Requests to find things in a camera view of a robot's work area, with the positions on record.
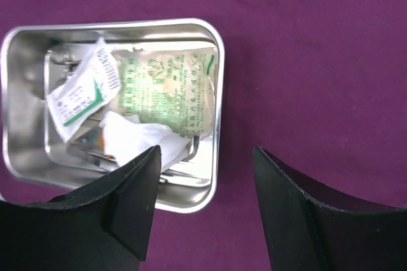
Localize curved tip steel tweezers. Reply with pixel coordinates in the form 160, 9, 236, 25
159, 135, 205, 188

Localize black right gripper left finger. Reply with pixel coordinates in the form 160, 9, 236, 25
1, 146, 161, 270

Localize suture packet white green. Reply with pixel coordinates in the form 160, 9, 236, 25
46, 37, 121, 142

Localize bagged bandage roll green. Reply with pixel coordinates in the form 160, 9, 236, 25
109, 47, 217, 137

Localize steel instrument tray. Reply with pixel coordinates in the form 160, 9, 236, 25
1, 18, 225, 214

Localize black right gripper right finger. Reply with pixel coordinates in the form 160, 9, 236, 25
252, 147, 406, 270

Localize purple cloth mat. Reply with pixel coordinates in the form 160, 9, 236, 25
1, 0, 406, 270

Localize white gauze pad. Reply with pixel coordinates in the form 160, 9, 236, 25
99, 111, 190, 172

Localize steel hemostat forceps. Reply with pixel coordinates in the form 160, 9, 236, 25
49, 44, 81, 86

